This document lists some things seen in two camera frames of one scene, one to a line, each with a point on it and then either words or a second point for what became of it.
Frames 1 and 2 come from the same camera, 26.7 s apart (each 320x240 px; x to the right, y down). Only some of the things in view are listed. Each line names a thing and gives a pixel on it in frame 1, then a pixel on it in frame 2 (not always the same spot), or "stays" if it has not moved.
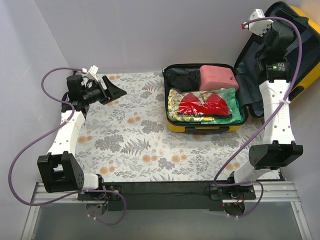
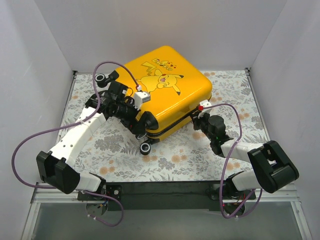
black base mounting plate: x=169 y=196 stays
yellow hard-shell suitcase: x=203 y=96 -> x=177 y=85
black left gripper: x=105 y=90 -> x=136 y=120
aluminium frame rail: x=268 y=192 stays
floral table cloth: x=128 y=140 stays
